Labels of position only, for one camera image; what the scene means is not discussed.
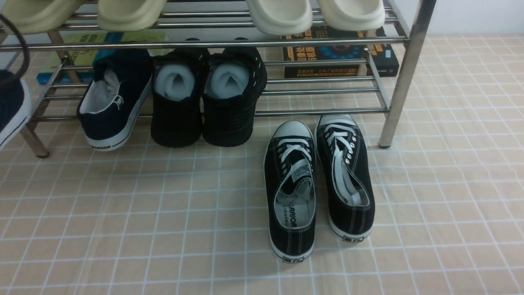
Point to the black canvas sneaker right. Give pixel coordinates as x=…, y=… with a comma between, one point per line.
x=342, y=152

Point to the black mesh shoe left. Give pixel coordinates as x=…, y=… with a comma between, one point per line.
x=177, y=85

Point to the black mesh shoe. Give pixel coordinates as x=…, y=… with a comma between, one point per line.
x=236, y=79
x=177, y=85

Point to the black book with orange text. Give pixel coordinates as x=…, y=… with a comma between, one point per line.
x=328, y=58

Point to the black canvas sneaker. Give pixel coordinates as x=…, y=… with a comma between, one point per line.
x=342, y=152
x=289, y=178

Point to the beige foam slipper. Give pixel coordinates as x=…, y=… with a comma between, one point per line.
x=128, y=15
x=38, y=16

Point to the stainless steel shoe rack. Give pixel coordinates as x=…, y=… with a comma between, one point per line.
x=65, y=76

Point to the black mesh shoe right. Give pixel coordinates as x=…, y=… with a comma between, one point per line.
x=236, y=79

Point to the cream foam slipper far right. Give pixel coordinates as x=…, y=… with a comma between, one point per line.
x=353, y=15

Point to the navy slip-on shoe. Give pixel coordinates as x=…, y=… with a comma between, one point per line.
x=15, y=109
x=110, y=107

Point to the cream foam slipper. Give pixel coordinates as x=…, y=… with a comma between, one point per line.
x=281, y=17
x=353, y=15

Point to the green and blue book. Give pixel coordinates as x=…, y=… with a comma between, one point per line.
x=87, y=58

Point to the black canvas sneaker left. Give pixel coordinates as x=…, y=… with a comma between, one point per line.
x=289, y=178

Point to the beige foam slipper far left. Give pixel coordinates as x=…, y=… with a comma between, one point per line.
x=38, y=16

